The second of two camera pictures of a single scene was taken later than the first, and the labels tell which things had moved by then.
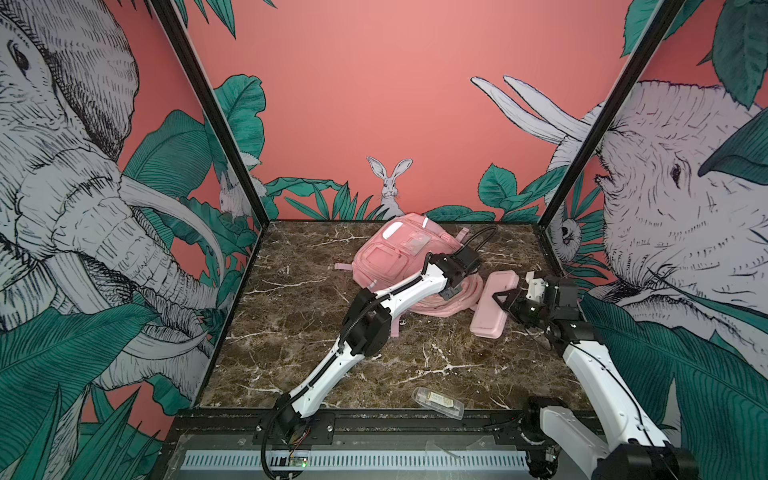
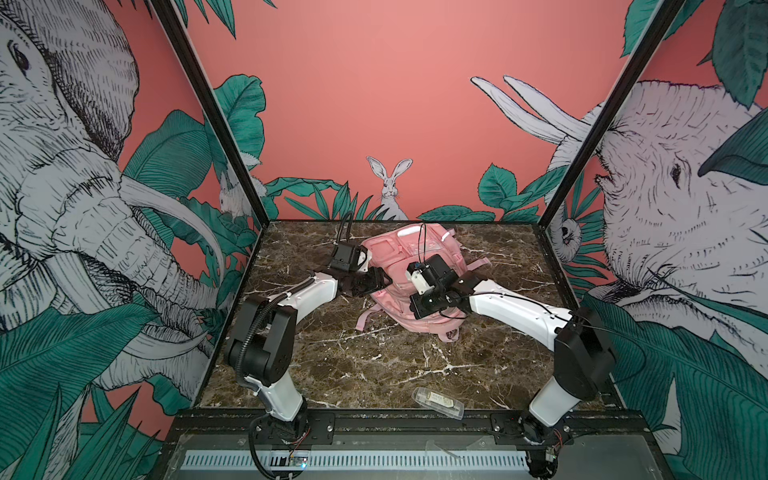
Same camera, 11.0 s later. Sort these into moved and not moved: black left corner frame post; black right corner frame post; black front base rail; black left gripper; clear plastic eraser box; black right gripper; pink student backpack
Moved: pink student backpack; black left gripper; black right gripper
Not moved: black left corner frame post; black right corner frame post; black front base rail; clear plastic eraser box
